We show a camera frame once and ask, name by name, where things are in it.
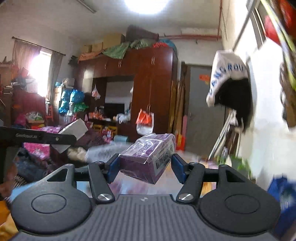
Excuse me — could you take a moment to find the purple box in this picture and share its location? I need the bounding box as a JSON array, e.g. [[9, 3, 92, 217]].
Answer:
[[118, 133, 176, 184]]

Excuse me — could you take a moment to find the grey metal door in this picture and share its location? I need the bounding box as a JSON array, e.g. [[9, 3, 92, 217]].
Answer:
[[185, 65, 226, 157]]

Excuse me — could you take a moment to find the orange white plastic bag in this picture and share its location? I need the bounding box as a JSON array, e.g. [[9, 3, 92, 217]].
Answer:
[[136, 109, 154, 136]]

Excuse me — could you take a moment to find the blue shopping bag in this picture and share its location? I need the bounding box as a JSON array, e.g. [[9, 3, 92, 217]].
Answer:
[[267, 176, 295, 238]]

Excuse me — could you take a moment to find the white black hanging garment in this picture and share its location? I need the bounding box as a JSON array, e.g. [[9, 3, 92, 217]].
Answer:
[[206, 50, 252, 132]]

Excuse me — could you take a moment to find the dark red wooden wardrobe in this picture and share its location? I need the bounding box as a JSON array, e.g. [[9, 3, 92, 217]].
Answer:
[[75, 47, 178, 141]]

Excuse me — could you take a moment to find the green cloth on wardrobe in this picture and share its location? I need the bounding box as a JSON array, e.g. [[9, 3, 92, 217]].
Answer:
[[102, 39, 157, 59]]

